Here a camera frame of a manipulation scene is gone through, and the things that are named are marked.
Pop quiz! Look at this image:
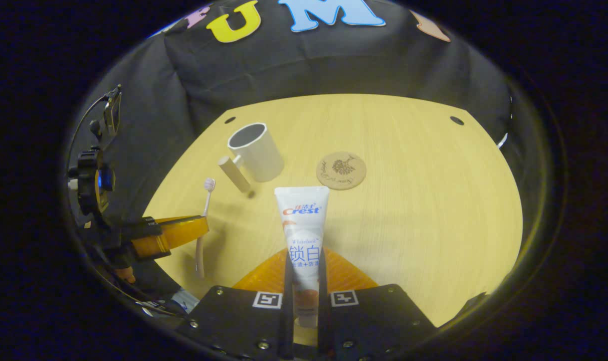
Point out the black camera cable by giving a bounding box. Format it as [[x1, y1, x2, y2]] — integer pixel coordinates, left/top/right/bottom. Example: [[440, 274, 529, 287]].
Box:
[[66, 93, 109, 166]]

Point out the black backdrop cloth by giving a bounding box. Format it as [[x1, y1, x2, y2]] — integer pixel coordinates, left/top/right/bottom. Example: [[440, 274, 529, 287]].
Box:
[[66, 0, 515, 226]]

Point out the white toothpaste tube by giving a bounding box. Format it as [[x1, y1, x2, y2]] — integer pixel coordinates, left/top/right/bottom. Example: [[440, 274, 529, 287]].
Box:
[[274, 187, 330, 329]]

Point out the wooden desktop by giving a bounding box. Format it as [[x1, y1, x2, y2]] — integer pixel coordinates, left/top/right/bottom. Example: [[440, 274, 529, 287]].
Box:
[[142, 94, 524, 329]]

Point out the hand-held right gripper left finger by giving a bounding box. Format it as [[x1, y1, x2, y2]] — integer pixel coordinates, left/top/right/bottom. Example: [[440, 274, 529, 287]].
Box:
[[176, 248, 293, 359]]

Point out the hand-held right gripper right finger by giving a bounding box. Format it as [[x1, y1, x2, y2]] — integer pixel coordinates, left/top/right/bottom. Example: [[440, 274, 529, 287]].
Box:
[[318, 248, 437, 359]]

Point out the pale pink toothbrush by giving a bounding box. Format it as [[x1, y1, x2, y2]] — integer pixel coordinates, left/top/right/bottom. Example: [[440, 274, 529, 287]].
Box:
[[195, 178, 216, 279]]

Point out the white cup with wooden handle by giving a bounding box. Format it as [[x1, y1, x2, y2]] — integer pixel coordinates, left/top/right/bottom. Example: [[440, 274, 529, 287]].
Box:
[[219, 123, 285, 197]]

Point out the round wooden coaster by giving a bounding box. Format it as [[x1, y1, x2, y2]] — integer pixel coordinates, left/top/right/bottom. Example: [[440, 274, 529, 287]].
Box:
[[316, 152, 367, 191]]

